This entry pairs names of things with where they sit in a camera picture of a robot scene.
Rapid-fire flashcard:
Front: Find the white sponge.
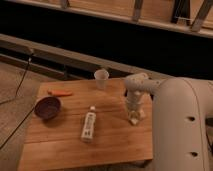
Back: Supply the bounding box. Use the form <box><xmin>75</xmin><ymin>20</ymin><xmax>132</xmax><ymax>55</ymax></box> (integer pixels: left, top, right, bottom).
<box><xmin>130</xmin><ymin>114</ymin><xmax>141</xmax><ymax>125</ymax></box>

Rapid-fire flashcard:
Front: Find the black cable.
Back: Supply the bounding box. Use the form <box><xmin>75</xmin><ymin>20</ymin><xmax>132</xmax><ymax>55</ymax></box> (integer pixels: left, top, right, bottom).
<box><xmin>0</xmin><ymin>53</ymin><xmax>36</xmax><ymax>149</ymax></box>

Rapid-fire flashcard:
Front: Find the wooden shelf rail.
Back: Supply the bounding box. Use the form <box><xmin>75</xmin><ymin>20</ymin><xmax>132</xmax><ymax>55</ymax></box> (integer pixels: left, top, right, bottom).
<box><xmin>4</xmin><ymin>0</ymin><xmax>213</xmax><ymax>39</ymax></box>

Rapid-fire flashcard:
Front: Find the orange carrot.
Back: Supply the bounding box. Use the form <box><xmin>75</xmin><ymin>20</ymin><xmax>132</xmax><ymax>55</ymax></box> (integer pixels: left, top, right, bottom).
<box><xmin>47</xmin><ymin>90</ymin><xmax>72</xmax><ymax>97</ymax></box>

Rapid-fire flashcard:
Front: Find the white tube bottle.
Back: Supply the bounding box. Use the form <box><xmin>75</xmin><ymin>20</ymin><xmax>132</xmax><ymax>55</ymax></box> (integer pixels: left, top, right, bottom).
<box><xmin>81</xmin><ymin>106</ymin><xmax>96</xmax><ymax>142</ymax></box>

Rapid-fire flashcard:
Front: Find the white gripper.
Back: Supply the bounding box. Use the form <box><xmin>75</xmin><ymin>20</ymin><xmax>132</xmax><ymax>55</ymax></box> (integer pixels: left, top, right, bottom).
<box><xmin>125</xmin><ymin>91</ymin><xmax>145</xmax><ymax>120</ymax></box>

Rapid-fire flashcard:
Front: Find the white plastic cup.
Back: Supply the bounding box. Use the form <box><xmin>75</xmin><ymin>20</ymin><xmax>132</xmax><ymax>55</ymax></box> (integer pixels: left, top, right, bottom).
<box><xmin>94</xmin><ymin>69</ymin><xmax>109</xmax><ymax>90</ymax></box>

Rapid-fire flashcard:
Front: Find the dark purple bowl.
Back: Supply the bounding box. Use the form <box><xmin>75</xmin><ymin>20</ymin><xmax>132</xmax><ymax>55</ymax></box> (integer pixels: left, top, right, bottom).
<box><xmin>34</xmin><ymin>96</ymin><xmax>61</xmax><ymax>120</ymax></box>

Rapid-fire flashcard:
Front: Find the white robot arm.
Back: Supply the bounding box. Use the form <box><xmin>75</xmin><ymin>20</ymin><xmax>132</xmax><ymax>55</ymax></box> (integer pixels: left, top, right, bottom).
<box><xmin>124</xmin><ymin>73</ymin><xmax>213</xmax><ymax>171</ymax></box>

